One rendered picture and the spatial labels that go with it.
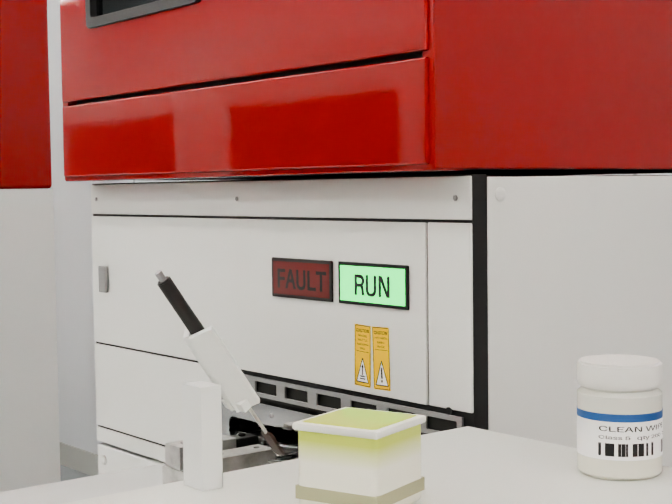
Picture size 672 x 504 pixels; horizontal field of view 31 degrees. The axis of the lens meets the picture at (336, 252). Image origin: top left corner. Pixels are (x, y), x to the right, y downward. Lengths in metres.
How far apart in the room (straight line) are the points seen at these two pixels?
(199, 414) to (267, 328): 0.53
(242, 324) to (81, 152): 0.41
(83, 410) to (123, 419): 3.46
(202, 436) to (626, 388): 0.35
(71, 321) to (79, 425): 0.45
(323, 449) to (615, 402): 0.25
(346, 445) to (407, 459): 0.05
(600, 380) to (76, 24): 1.06
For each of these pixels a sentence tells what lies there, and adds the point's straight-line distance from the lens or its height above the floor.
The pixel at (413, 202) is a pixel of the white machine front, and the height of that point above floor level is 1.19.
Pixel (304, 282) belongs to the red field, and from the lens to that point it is 1.42.
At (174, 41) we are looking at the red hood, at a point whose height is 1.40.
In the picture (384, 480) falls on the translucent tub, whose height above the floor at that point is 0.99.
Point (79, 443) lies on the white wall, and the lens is 5.36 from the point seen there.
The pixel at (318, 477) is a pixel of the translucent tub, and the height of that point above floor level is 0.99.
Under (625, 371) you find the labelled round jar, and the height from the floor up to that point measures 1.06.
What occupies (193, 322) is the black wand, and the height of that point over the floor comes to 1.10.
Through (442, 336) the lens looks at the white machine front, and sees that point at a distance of 1.25.
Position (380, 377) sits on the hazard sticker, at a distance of 1.33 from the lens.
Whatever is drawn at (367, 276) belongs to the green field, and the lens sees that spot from 1.33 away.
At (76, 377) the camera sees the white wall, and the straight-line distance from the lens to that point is 5.32.
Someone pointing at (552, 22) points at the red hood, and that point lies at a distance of 1.32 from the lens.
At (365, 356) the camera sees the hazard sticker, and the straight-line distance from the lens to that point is 1.34.
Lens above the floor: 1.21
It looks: 3 degrees down
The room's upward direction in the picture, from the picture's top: 1 degrees counter-clockwise
